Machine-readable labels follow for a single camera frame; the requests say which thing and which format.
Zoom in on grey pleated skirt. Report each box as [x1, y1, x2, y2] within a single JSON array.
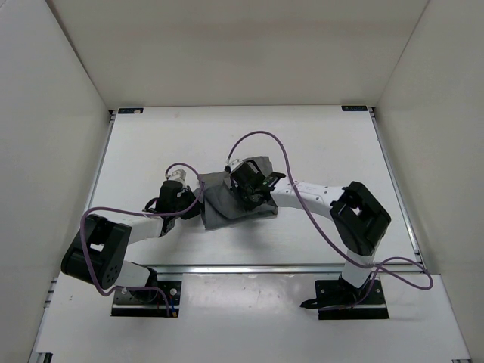
[[198, 156, 286, 230]]

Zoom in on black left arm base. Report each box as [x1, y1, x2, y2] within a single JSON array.
[[110, 275, 182, 318]]

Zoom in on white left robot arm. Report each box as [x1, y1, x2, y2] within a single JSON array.
[[60, 177, 204, 303]]

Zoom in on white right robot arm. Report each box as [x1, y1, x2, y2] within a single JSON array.
[[225, 159, 391, 303]]

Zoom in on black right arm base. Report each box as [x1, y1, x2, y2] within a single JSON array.
[[299, 278, 389, 321]]

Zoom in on blue left corner label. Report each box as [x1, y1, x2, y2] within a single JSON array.
[[117, 107, 144, 114]]

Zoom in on blue corner label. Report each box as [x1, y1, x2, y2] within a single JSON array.
[[341, 105, 368, 112], [117, 107, 144, 114]]

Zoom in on blue right corner label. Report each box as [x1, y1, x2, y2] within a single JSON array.
[[341, 105, 368, 112]]

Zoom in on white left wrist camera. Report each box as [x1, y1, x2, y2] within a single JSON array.
[[166, 169, 186, 184]]

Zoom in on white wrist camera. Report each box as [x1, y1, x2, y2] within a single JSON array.
[[225, 158, 243, 172], [166, 169, 186, 184]]

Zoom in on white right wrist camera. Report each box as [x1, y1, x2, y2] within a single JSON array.
[[225, 158, 243, 172]]

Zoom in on aluminium table front rail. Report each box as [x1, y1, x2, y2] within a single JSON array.
[[67, 260, 427, 277]]

